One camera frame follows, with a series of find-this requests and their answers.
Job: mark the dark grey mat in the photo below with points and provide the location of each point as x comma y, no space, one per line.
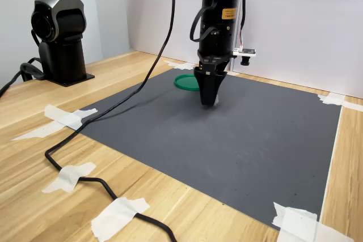
227,154

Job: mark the round green lid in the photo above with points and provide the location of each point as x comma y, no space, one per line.
184,82

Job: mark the small white camera box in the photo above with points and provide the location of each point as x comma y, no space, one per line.
246,52

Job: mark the white tape piece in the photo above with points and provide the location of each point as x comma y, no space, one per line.
116,216
331,99
181,65
69,176
62,118
297,225

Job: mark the white partition panel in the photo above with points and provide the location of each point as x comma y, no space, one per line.
297,40
170,21

